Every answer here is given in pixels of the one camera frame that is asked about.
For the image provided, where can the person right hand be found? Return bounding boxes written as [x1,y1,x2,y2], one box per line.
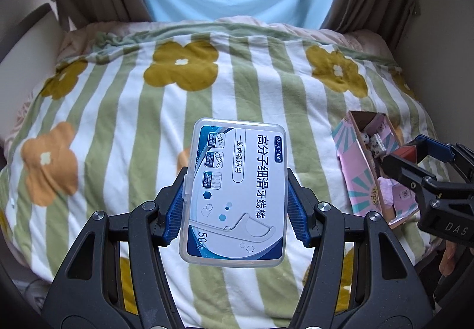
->
[439,241,457,277]

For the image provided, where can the blue dental floss box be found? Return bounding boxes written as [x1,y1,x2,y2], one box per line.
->
[179,118,288,268]

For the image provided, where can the black white panda pouch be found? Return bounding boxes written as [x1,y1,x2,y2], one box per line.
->
[361,133,371,145]

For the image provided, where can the pink cardboard box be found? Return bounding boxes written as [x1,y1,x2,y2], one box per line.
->
[332,111,418,228]

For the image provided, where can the white blue patterned packet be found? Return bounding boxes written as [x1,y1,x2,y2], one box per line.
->
[368,133,386,158]

